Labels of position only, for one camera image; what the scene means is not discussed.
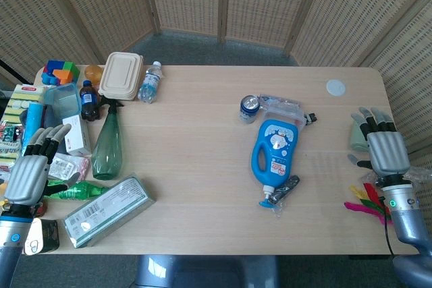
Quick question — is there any small cola bottle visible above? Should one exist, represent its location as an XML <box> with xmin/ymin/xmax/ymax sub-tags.
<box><xmin>79</xmin><ymin>80</ymin><xmax>101</xmax><ymax>122</ymax></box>

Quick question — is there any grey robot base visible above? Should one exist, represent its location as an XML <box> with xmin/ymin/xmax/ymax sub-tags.
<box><xmin>134</xmin><ymin>254</ymin><xmax>280</xmax><ymax>288</ymax></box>

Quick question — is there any colourful block puzzle cube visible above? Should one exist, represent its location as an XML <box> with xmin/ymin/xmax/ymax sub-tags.
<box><xmin>41</xmin><ymin>59</ymin><xmax>81</xmax><ymax>87</ymax></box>

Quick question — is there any dark tin with shiny lid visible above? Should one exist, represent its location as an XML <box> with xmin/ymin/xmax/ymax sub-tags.
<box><xmin>23</xmin><ymin>217</ymin><xmax>61</xmax><ymax>256</ymax></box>

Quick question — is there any crushed green plastic bottle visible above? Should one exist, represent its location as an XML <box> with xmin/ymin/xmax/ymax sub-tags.
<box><xmin>42</xmin><ymin>179</ymin><xmax>111</xmax><ymax>202</ymax></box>

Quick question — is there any light green plastic block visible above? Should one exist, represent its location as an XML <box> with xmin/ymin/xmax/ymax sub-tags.
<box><xmin>348</xmin><ymin>120</ymin><xmax>371</xmax><ymax>152</ymax></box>

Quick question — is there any beige takeaway container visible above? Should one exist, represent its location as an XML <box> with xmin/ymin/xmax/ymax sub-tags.
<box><xmin>97</xmin><ymin>51</ymin><xmax>144</xmax><ymax>102</ymax></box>

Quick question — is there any colourful printed packet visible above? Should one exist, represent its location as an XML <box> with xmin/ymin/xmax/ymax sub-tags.
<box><xmin>0</xmin><ymin>120</ymin><xmax>25</xmax><ymax>144</ymax></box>

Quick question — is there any colourful feather shuttlecock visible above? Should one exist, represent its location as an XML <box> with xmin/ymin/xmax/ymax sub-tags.
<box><xmin>344</xmin><ymin>182</ymin><xmax>394</xmax><ymax>226</ymax></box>

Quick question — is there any white round table grommet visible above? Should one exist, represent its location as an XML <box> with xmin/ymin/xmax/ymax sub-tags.
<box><xmin>325</xmin><ymin>79</ymin><xmax>348</xmax><ymax>97</ymax></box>

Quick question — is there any blue translucent plastic container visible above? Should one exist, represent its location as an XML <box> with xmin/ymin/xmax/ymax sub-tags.
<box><xmin>45</xmin><ymin>82</ymin><xmax>83</xmax><ymax>124</ymax></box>

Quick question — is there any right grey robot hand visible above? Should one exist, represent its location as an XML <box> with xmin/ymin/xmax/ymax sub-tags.
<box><xmin>347</xmin><ymin>107</ymin><xmax>411</xmax><ymax>178</ymax></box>

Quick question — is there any green tea box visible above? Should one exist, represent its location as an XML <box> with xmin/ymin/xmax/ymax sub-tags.
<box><xmin>61</xmin><ymin>173</ymin><xmax>157</xmax><ymax>250</ymax></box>

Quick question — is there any black item in clear bag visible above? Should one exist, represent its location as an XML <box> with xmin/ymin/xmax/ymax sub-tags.
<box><xmin>271</xmin><ymin>175</ymin><xmax>301</xmax><ymax>219</ymax></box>

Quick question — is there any red white snack packet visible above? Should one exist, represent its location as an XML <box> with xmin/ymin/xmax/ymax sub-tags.
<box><xmin>46</xmin><ymin>152</ymin><xmax>90</xmax><ymax>181</ymax></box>

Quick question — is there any clear water bottle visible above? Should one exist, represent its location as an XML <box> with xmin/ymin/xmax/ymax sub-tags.
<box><xmin>137</xmin><ymin>61</ymin><xmax>164</xmax><ymax>104</ymax></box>

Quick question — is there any blue drink can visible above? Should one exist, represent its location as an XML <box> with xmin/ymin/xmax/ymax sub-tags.
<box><xmin>239</xmin><ymin>94</ymin><xmax>261</xmax><ymax>124</ymax></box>

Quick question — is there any orange translucent ball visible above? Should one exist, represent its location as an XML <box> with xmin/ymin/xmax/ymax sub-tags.
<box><xmin>84</xmin><ymin>64</ymin><xmax>104</xmax><ymax>84</ymax></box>

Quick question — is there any light blue roll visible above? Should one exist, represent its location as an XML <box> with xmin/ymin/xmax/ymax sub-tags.
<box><xmin>21</xmin><ymin>103</ymin><xmax>45</xmax><ymax>148</ymax></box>

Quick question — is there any woven folding screen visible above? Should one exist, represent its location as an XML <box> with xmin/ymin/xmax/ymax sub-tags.
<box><xmin>0</xmin><ymin>0</ymin><xmax>432</xmax><ymax>174</ymax></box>

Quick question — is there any blue detergent pump bottle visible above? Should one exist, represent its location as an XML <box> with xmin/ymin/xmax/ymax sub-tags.
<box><xmin>250</xmin><ymin>119</ymin><xmax>300</xmax><ymax>208</ymax></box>

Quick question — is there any green spray bottle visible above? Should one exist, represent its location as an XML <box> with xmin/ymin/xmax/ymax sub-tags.
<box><xmin>91</xmin><ymin>95</ymin><xmax>125</xmax><ymax>181</ymax></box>

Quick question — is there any black cable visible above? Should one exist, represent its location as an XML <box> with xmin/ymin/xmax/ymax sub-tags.
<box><xmin>380</xmin><ymin>196</ymin><xmax>396</xmax><ymax>256</ymax></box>

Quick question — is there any sponge pack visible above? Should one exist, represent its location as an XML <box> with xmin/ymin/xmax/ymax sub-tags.
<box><xmin>2</xmin><ymin>84</ymin><xmax>49</xmax><ymax>124</ymax></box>

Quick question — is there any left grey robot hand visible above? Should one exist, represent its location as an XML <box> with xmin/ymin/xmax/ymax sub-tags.
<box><xmin>3</xmin><ymin>123</ymin><xmax>81</xmax><ymax>206</ymax></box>

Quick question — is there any small white carton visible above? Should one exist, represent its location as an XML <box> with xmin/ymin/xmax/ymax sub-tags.
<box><xmin>61</xmin><ymin>114</ymin><xmax>93</xmax><ymax>158</ymax></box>

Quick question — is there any yellow green printed packet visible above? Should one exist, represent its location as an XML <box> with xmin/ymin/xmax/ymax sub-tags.
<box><xmin>0</xmin><ymin>142</ymin><xmax>27</xmax><ymax>176</ymax></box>

